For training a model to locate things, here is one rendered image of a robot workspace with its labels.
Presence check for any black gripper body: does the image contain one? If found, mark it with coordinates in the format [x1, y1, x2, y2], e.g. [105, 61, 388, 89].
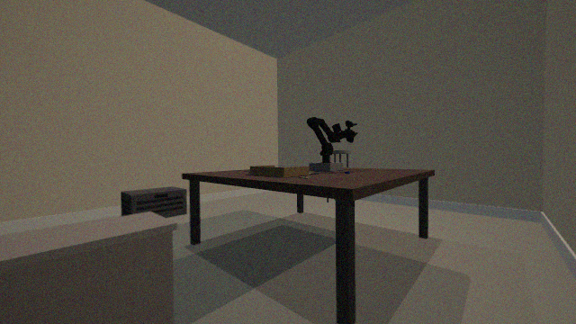
[342, 121, 353, 143]

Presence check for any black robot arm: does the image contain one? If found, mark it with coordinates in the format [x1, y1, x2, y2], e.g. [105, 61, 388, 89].
[307, 117, 355, 163]

